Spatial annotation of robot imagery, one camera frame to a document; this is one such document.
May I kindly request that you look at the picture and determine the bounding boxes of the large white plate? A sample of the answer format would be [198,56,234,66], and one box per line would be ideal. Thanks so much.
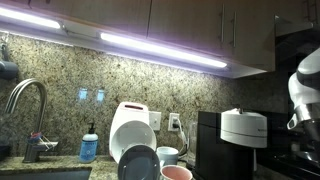
[110,120,158,164]

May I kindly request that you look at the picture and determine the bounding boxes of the grey plate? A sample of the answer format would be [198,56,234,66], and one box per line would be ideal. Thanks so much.
[117,143,161,180]

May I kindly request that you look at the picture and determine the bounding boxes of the dark grey hanging utensil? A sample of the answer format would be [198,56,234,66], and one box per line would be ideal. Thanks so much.
[0,43,20,81]

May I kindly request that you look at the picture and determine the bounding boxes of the black and white coffee machine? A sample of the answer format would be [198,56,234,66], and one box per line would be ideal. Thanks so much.
[194,108,268,180]

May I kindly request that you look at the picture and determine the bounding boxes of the white cutting board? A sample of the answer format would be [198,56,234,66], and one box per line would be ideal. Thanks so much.
[109,101,150,161]

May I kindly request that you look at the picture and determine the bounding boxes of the white wall outlet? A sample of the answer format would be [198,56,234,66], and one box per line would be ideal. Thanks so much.
[168,113,181,133]

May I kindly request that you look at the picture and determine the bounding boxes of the steel wall cabinet handle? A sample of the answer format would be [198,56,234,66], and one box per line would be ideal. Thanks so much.
[219,3,226,43]
[231,11,238,48]

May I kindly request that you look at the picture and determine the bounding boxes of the white switch plate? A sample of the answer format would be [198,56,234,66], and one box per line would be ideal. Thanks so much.
[148,110,162,132]

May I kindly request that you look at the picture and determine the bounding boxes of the long cabinet light bar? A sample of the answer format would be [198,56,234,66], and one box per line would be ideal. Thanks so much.
[99,31,229,69]

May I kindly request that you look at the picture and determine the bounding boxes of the pale blue mug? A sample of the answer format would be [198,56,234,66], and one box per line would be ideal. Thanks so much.
[155,146,180,168]

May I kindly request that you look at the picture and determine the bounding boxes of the white power cable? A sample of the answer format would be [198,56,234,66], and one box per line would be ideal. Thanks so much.
[171,116,188,156]

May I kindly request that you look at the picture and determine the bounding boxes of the blue soap pump bottle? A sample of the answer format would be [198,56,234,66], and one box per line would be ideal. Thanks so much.
[79,122,99,164]

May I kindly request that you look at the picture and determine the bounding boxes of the steel range hood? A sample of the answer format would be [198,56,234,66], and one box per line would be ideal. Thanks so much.
[273,13,320,51]

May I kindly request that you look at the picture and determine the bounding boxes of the short cabinet light bar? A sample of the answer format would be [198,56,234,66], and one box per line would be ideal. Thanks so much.
[0,6,63,30]

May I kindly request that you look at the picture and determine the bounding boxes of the wooden wall cabinet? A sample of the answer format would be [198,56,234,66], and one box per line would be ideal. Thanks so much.
[0,0,278,79]

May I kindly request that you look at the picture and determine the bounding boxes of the kitchen sink basin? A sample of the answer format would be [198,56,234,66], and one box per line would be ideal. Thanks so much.
[0,167,93,180]

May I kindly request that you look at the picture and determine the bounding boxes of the curved steel faucet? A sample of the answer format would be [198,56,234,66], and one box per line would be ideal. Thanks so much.
[4,78,59,164]

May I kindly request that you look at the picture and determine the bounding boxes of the pink mug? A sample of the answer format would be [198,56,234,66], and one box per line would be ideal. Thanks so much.
[159,164,194,180]

